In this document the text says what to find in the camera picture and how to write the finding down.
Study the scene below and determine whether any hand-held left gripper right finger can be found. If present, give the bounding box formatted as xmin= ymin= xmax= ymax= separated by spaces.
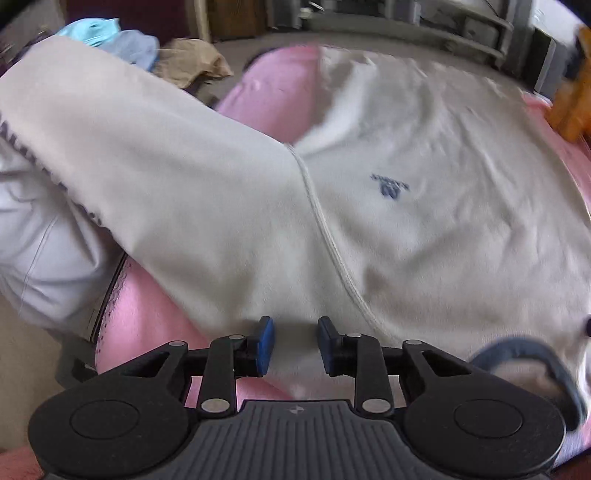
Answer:
xmin=318 ymin=316 xmax=481 ymax=419

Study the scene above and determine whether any tan garment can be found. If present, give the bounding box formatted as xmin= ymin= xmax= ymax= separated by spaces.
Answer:
xmin=152 ymin=39 xmax=234 ymax=89

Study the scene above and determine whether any blue knit garment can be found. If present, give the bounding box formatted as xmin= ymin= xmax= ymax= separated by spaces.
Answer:
xmin=95 ymin=30 xmax=160 ymax=72

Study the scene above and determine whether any maroon chair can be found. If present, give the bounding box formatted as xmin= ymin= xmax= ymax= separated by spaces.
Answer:
xmin=65 ymin=0 xmax=220 ymax=112

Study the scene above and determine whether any grey television stand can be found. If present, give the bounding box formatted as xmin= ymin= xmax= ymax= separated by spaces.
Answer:
xmin=295 ymin=0 xmax=543 ymax=70

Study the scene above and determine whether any beige sweatshirt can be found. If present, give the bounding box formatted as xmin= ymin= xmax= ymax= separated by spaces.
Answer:
xmin=0 ymin=36 xmax=591 ymax=432

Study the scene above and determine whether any wooden cabinet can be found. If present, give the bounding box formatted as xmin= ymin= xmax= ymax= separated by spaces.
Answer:
xmin=203 ymin=0 xmax=269 ymax=43

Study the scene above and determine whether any pink printed blanket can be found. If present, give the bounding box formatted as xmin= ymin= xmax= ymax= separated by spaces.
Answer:
xmin=92 ymin=44 xmax=591 ymax=467

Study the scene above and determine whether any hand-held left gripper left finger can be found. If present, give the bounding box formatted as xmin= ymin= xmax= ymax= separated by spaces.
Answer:
xmin=99 ymin=316 xmax=277 ymax=419

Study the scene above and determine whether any white jacket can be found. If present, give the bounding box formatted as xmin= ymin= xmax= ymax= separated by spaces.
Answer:
xmin=0 ymin=136 xmax=125 ymax=332

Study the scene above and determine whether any orange juice bottle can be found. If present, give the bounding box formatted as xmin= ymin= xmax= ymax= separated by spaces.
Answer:
xmin=551 ymin=25 xmax=591 ymax=143

